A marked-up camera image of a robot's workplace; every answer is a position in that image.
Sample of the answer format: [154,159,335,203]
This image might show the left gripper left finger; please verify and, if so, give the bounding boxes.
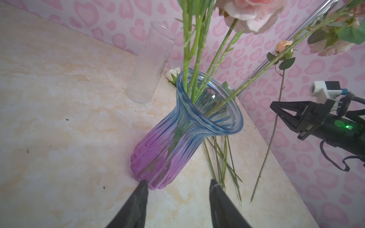
[106,180,148,228]

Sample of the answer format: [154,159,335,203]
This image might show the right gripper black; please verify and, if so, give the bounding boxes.
[270,99,336,141]

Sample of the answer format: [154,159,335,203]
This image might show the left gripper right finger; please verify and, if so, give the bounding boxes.
[209,179,251,228]

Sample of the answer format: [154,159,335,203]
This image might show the small mixed roses spray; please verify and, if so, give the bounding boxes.
[165,66,243,204]

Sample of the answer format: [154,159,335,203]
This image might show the purple glass vase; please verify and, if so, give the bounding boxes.
[131,75,243,190]

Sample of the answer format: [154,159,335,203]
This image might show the striped pink peony branch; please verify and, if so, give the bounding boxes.
[208,1,365,116]

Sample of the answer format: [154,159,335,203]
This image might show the orange rose stem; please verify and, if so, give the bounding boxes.
[186,1,215,101]

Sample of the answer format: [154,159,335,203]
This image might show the clear glass cylinder vase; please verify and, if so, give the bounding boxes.
[126,21,176,104]

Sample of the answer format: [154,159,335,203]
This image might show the pink peony branch with bud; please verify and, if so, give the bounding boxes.
[178,0,192,92]

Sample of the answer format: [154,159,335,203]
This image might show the pink peony flower stem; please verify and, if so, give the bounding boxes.
[193,0,288,101]

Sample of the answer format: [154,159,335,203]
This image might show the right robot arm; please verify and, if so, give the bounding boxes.
[270,93,365,161]

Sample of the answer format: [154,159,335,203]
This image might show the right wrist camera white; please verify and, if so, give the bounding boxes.
[310,81,349,104]

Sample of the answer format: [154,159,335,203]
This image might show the right black corrugated cable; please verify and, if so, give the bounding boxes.
[319,139,365,172]

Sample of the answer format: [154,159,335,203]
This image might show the right aluminium frame strut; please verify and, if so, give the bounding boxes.
[236,0,340,96]

